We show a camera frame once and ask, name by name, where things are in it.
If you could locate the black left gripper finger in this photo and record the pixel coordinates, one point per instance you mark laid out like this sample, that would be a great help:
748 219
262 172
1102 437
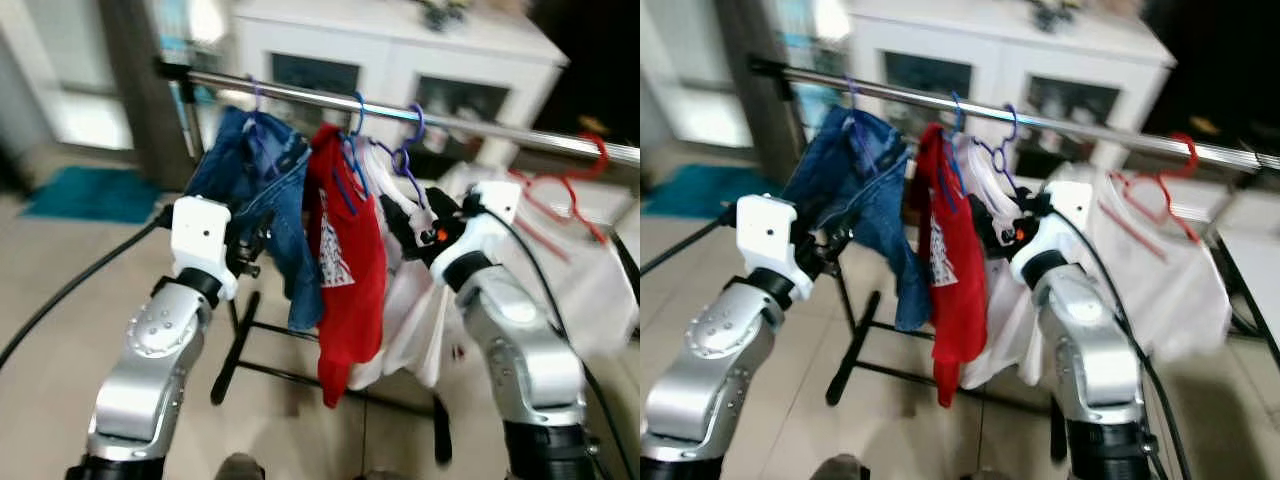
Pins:
840 240
267 225

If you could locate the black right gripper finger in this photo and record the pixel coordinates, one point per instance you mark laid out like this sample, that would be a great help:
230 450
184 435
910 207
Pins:
402 225
985 228
1033 201
443 200

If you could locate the purple plastic hanger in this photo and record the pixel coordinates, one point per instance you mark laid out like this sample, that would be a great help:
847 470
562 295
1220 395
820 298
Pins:
1010 125
418 125
853 95
256 95

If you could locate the white garment with pink parts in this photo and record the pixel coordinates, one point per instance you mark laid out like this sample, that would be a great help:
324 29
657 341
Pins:
1005 320
410 320

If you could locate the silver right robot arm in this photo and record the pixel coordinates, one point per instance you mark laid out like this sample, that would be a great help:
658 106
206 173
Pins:
1090 370
530 370

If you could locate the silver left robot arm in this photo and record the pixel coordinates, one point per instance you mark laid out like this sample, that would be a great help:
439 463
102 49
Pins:
715 340
150 340

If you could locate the blue plastic hanger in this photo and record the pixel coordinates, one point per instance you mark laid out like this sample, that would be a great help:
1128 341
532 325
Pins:
960 115
360 120

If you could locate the red plastic hanger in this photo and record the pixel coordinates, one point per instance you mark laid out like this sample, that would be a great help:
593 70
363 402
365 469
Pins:
1193 155
604 155

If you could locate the blue denim garment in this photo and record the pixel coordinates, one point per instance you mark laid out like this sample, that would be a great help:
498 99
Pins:
285 220
880 220

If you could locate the red printed t-shirt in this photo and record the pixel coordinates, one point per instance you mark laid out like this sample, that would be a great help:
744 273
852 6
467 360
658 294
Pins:
955 310
350 300

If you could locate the teal floor mat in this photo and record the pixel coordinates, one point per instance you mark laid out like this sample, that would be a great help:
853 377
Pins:
710 190
90 195

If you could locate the white printed t-shirt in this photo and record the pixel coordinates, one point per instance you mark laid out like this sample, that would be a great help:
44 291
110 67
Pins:
1160 290
580 290

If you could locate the grey curtain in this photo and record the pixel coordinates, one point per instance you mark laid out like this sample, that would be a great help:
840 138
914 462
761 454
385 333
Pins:
770 90
150 90

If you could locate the small dark ornament plant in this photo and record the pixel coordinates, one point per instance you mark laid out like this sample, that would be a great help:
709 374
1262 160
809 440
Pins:
443 14
1057 14

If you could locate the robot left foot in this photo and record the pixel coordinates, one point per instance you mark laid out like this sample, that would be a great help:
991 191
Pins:
240 468
840 468

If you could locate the glass balcony door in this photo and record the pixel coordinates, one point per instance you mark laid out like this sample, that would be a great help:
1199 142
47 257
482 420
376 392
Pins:
690 70
70 70

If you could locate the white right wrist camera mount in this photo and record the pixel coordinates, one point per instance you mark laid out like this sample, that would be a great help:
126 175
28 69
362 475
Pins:
1045 245
470 245

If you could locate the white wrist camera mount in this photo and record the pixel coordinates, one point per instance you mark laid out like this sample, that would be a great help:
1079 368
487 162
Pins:
470 245
768 235
200 240
1045 245

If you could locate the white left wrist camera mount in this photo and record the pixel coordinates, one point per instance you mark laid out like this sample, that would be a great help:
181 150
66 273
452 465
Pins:
768 235
200 240

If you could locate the metal clothes rack black frame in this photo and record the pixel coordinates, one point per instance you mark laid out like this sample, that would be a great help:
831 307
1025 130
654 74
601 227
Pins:
480 126
1080 125

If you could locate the white table black frame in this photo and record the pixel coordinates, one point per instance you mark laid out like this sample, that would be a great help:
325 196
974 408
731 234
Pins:
1255 260

